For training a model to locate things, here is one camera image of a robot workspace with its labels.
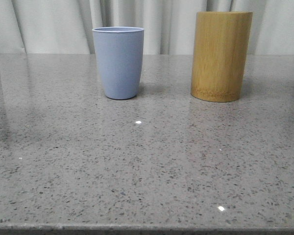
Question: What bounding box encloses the white curtain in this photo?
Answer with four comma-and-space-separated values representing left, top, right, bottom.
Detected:
0, 0, 294, 55

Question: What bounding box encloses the blue plastic cup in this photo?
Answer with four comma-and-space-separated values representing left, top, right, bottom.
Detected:
92, 26, 145, 100

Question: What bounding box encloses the bamboo cylinder holder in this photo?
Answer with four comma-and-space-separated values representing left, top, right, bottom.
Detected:
191, 12, 253, 102

